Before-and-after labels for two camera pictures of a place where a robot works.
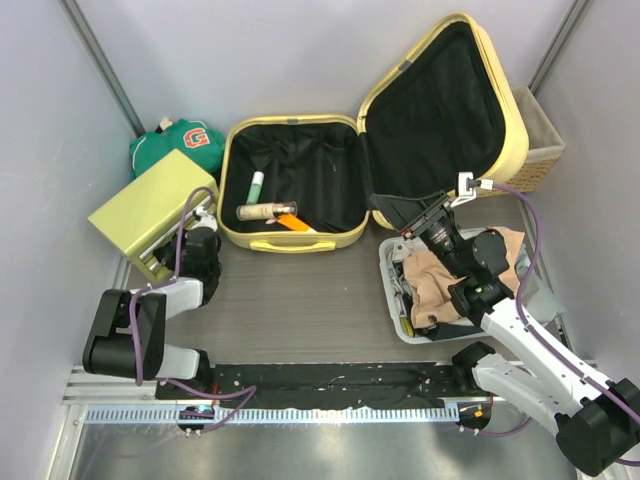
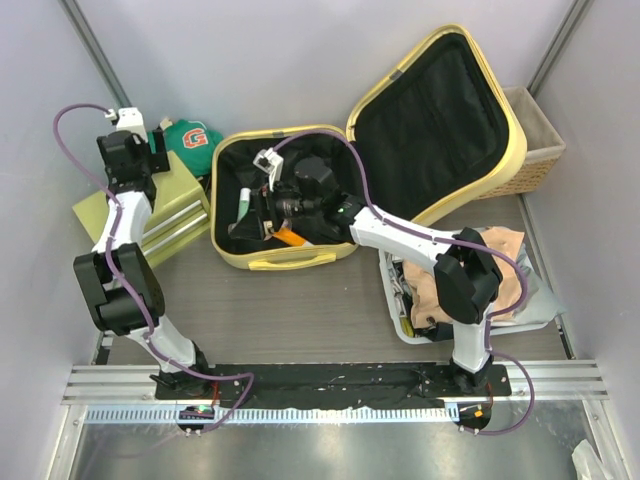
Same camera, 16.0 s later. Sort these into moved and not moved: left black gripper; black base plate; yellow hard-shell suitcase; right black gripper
Moved: right black gripper; left black gripper; yellow hard-shell suitcase
Not moved: black base plate
